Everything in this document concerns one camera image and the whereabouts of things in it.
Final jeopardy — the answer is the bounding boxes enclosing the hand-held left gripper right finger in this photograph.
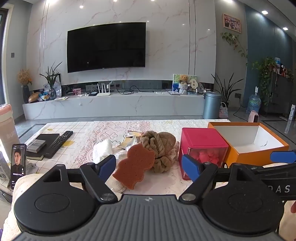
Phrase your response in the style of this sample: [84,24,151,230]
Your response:
[179,154,255,203]

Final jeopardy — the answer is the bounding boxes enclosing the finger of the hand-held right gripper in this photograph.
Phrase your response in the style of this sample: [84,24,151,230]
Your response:
[254,163,296,179]
[270,150,296,164]

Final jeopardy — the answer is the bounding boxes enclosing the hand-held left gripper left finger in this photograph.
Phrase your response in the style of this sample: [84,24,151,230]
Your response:
[43,155,118,203]

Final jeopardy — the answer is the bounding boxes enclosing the white fluffy towel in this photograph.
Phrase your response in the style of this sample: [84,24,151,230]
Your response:
[92,138,114,163]

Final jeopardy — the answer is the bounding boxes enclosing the brown shaped sponge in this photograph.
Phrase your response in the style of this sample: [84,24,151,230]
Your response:
[112,143,155,191]

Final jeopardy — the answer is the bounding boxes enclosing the orange cardboard box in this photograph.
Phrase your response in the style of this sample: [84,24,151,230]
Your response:
[207,122,290,167]

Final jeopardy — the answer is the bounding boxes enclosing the clear snack packet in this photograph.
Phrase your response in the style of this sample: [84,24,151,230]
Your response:
[116,130,143,151]

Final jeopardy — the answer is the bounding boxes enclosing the brown twisted towel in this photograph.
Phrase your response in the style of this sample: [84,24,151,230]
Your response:
[140,131,177,173]

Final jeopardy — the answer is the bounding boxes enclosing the red storage box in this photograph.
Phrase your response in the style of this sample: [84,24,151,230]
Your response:
[179,127,229,180]

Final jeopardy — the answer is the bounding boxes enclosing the tall white blue package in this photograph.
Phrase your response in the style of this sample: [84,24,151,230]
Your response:
[285,104,296,135]

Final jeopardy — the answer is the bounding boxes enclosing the lace printed tablecloth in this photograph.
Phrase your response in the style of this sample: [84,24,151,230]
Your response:
[14,119,232,202]

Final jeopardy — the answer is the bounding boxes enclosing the pink space heater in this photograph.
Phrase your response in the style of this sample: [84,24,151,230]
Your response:
[248,110,260,123]

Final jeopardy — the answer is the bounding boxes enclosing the black remote control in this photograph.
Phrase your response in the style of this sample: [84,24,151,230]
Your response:
[43,131,73,159]

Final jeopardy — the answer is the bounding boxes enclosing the white marble television cabinet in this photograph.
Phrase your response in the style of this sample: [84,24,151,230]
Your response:
[22,92,206,120]

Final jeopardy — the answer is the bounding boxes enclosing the blue water jug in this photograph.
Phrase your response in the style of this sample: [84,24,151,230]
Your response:
[248,87,261,114]

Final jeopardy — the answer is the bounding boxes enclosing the small woven basket bag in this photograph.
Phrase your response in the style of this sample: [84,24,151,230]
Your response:
[219,102,229,118]

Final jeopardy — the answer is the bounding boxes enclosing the black notebook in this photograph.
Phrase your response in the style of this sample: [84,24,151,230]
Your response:
[26,133,60,161]

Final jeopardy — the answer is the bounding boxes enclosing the dark grey cabinet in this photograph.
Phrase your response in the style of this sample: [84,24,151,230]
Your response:
[270,70,296,117]

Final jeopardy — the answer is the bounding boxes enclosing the blue-grey trash bin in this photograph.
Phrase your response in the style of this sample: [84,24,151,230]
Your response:
[203,91,222,119]

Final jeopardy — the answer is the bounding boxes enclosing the white router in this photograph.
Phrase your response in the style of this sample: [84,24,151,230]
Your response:
[96,83,111,97]

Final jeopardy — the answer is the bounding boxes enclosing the grey flat box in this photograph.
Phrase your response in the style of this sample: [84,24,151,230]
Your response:
[26,139,47,153]

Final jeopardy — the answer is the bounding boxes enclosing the round paper fan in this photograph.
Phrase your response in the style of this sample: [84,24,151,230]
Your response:
[188,80,199,93]

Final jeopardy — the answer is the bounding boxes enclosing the teddy bear in basket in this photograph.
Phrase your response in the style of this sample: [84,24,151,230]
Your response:
[178,75,189,95]

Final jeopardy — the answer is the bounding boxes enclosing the long-leaf potted plant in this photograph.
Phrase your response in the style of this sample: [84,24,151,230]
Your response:
[211,73,241,109]

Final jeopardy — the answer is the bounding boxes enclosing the black smartphone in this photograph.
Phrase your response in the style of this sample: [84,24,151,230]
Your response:
[10,144,27,190]

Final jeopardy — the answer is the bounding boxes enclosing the green drawing board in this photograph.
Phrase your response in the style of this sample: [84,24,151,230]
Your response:
[173,74,197,93]

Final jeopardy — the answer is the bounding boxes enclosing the potted pothos plant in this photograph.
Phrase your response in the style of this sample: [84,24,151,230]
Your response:
[252,57,278,105]

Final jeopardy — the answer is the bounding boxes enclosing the golden ornament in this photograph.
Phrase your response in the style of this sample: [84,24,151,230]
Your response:
[28,92,42,103]

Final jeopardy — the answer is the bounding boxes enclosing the green plant glass vase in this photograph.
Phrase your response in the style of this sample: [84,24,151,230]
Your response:
[39,61,63,100]

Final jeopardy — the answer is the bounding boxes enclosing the pink white insulated bottle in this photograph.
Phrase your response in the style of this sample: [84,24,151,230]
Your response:
[0,104,20,163]

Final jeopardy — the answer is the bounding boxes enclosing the dried yellow flowers vase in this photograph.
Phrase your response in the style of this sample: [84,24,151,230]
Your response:
[17,69,33,104]

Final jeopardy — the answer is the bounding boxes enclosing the hanging vine plant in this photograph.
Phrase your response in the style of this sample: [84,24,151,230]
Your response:
[221,32,248,59]

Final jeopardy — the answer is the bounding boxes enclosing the black power cable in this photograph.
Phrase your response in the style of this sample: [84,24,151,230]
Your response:
[233,97,250,116]

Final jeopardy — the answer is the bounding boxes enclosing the black cables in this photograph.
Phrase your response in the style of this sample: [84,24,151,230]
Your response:
[118,85,144,95]

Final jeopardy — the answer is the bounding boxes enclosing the black wall television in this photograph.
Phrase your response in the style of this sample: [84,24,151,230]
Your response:
[67,22,147,73]

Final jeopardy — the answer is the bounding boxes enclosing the framed wall picture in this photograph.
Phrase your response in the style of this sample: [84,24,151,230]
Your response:
[222,13,242,33]

